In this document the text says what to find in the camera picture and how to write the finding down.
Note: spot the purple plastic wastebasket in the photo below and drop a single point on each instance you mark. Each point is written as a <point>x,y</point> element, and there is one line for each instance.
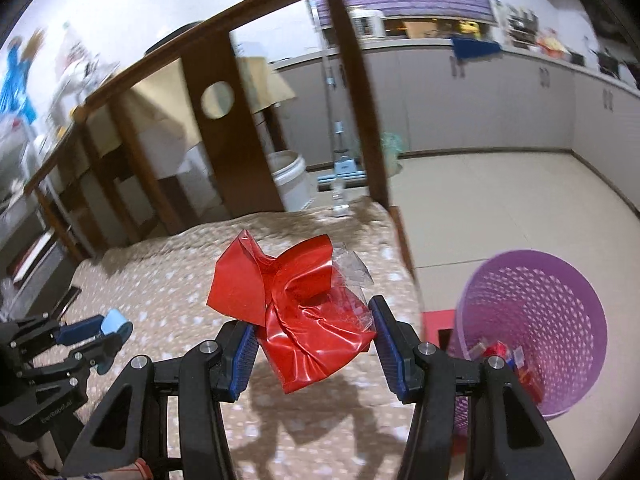
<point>545,290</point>

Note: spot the clear plastic bottle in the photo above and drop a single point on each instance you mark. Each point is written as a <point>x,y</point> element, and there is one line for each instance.
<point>340,200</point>

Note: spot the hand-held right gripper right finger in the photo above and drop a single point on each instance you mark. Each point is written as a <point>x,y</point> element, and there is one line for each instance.
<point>389,347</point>

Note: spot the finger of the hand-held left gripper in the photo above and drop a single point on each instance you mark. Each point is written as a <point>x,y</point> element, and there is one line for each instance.
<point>114,323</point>
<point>105,355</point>

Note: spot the long red carton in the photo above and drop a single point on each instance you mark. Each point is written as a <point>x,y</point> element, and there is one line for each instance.
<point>530,382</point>

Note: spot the red plastic wrapper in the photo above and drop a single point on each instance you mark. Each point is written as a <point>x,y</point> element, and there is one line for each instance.
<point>300,320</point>

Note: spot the grey kitchen cabinets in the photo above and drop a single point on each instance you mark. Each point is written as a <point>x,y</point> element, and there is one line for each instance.
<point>500,105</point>

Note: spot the bin with green bag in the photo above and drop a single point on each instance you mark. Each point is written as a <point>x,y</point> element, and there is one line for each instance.
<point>392,152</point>

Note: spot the blue flat mop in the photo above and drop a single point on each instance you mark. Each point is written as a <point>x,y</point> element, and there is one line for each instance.
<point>342,166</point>

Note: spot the kitchen utensil rack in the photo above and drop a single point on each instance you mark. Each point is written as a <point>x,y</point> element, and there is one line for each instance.
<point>522,25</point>

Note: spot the blue plastic bag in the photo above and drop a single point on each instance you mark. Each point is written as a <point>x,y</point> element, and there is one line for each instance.
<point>17,80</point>

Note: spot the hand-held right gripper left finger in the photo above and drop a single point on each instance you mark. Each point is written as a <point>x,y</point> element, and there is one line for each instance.
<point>240,360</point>

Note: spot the plain wooden chair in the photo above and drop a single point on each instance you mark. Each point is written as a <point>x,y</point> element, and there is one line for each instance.
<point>65,200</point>

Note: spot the wooden chair with round hole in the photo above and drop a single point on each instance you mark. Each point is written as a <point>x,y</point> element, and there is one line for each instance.
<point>235,160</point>

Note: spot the white countertop appliance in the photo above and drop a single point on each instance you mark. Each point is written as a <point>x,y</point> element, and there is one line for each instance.
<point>367,22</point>

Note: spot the red cigarette pack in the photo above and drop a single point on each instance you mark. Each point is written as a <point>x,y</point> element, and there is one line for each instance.
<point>492,350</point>

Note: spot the blue cloth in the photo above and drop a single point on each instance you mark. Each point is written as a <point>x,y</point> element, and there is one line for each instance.
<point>475,47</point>

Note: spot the red and yellow packet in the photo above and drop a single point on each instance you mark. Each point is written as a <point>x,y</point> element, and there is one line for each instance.
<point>550,42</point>

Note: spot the white plastic bucket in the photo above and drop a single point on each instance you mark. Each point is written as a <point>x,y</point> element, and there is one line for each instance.
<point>290,180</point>

